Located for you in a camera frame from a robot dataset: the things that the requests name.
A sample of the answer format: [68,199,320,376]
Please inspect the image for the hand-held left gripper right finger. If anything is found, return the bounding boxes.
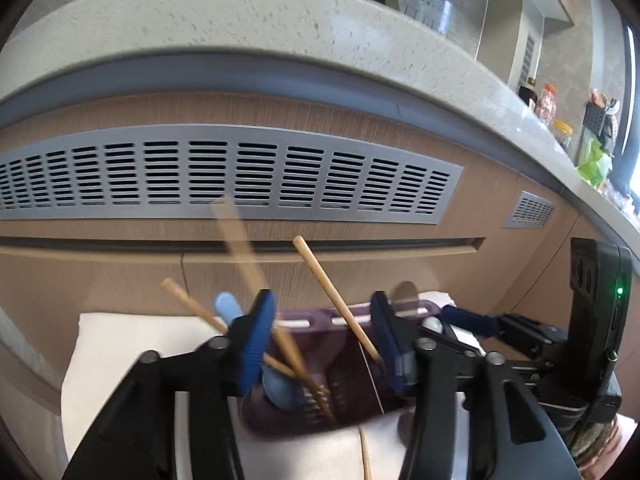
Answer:
[369,290,584,480]

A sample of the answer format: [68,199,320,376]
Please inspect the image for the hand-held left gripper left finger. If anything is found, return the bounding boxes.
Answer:
[62,288,277,480]

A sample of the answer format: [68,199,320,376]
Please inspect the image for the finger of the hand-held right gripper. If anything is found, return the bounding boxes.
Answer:
[439,305,567,361]

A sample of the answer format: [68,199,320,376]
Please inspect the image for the dark purple plastic bin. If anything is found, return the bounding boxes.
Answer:
[239,299,457,434]

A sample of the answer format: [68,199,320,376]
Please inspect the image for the light blue ceramic spoon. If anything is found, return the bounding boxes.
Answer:
[214,292,307,409]

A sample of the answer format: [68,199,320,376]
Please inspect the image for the wooden chopstick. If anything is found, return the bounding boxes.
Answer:
[358,427,374,480]
[160,279,332,397]
[292,236,384,363]
[211,196,337,425]

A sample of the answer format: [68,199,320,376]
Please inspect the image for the person's right forearm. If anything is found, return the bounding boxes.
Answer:
[569,411,640,472]

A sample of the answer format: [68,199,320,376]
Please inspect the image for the small grey vent grille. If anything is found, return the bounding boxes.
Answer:
[502,190,558,230]

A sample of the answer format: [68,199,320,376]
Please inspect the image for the white table cloth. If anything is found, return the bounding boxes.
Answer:
[61,290,483,480]

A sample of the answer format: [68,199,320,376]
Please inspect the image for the green plastic bag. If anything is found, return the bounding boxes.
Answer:
[576,139,614,190]

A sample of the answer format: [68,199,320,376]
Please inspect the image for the long grey vent grille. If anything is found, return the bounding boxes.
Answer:
[0,125,464,227]

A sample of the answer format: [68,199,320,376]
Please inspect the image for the yellow lid jar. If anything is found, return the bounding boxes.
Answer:
[552,119,575,155]

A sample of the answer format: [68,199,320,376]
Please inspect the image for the black utensil rack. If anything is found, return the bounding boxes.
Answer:
[581,99,622,148]

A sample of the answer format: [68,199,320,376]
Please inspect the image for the dark sauce bottle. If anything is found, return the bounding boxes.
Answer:
[518,78,539,109]

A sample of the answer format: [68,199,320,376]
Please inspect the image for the stone kitchen countertop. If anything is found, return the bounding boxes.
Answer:
[0,0,640,241]

